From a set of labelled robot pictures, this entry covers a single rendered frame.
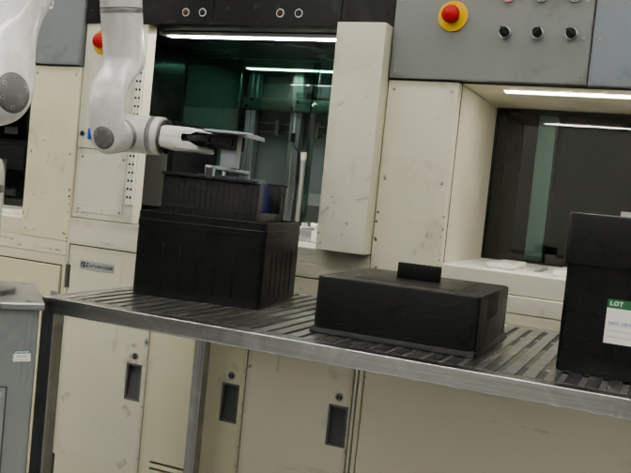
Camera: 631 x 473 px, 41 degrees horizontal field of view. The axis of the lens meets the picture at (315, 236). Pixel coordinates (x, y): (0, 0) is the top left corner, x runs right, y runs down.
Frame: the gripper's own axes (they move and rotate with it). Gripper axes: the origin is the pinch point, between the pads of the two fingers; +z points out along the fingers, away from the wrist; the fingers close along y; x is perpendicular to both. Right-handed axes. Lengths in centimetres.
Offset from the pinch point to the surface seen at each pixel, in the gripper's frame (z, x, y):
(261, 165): -32, 0, -124
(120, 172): -43, -9, -36
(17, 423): -20, -55, 40
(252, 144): -34, 7, -119
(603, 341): 76, -27, 35
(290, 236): 13.8, -18.6, -5.2
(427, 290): 48, -23, 33
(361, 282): 37, -23, 31
